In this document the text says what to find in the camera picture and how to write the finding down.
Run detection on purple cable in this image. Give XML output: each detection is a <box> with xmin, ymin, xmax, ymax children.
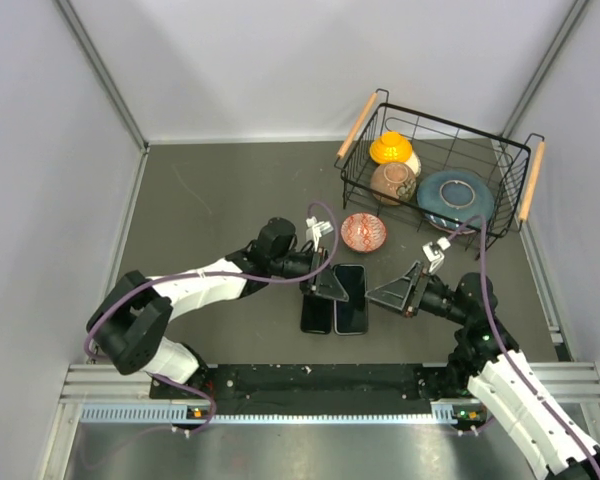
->
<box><xmin>447</xmin><ymin>214</ymin><xmax>600</xmax><ymax>480</ymax></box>
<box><xmin>82</xmin><ymin>201</ymin><xmax>339</xmax><ymax>436</ymax></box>

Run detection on brown ceramic cup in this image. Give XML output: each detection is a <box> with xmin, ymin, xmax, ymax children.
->
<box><xmin>370</xmin><ymin>162</ymin><xmax>417</xmax><ymax>206</ymax></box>

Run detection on grey slotted cable duct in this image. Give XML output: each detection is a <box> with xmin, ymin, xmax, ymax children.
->
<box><xmin>79</xmin><ymin>399</ymin><xmax>486</xmax><ymax>426</ymax></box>

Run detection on black phone case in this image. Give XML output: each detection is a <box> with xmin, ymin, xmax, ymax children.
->
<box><xmin>299</xmin><ymin>293</ymin><xmax>332</xmax><ymax>336</ymax></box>
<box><xmin>332</xmin><ymin>264</ymin><xmax>370</xmax><ymax>336</ymax></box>

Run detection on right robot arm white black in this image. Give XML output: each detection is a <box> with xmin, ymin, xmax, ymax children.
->
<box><xmin>366</xmin><ymin>262</ymin><xmax>600</xmax><ymax>479</ymax></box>

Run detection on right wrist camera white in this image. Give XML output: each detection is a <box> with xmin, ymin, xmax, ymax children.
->
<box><xmin>422</xmin><ymin>237</ymin><xmax>451</xmax><ymax>275</ymax></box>

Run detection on red patterned bowl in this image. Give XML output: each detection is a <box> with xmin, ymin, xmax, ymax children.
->
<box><xmin>340</xmin><ymin>212</ymin><xmax>388</xmax><ymax>254</ymax></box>

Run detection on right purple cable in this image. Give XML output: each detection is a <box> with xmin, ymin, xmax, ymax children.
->
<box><xmin>447</xmin><ymin>214</ymin><xmax>600</xmax><ymax>480</ymax></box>

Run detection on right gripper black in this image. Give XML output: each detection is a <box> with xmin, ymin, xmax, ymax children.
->
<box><xmin>366</xmin><ymin>260</ymin><xmax>469</xmax><ymax>325</ymax></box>

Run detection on blue ceramic plate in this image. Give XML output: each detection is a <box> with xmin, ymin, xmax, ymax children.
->
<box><xmin>416</xmin><ymin>170</ymin><xmax>495</xmax><ymax>234</ymax></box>

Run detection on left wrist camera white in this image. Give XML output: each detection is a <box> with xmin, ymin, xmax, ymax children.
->
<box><xmin>305</xmin><ymin>216</ymin><xmax>333</xmax><ymax>249</ymax></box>

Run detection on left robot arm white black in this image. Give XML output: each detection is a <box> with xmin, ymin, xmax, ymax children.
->
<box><xmin>86</xmin><ymin>217</ymin><xmax>348</xmax><ymax>397</ymax></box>

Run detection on white bowl in basket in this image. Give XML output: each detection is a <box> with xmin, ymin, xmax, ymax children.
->
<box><xmin>405</xmin><ymin>151</ymin><xmax>422</xmax><ymax>177</ymax></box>

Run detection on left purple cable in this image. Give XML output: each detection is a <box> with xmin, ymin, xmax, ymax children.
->
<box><xmin>82</xmin><ymin>201</ymin><xmax>339</xmax><ymax>436</ymax></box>

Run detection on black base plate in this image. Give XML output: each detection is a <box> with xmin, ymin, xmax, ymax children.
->
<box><xmin>149</xmin><ymin>362</ymin><xmax>481</xmax><ymax>407</ymax></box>

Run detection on black wire basket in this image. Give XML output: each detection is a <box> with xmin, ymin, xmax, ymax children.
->
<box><xmin>335</xmin><ymin>96</ymin><xmax>544</xmax><ymax>244</ymax></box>

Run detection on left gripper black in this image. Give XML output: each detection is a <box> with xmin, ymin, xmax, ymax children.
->
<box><xmin>269</xmin><ymin>246</ymin><xmax>348</xmax><ymax>302</ymax></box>

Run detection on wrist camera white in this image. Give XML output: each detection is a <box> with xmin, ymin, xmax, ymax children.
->
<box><xmin>422</xmin><ymin>237</ymin><xmax>451</xmax><ymax>275</ymax></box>
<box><xmin>305</xmin><ymin>216</ymin><xmax>333</xmax><ymax>249</ymax></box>

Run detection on yellow ribbed bowl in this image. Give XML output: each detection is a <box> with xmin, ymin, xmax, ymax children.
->
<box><xmin>369</xmin><ymin>131</ymin><xmax>413</xmax><ymax>164</ymax></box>

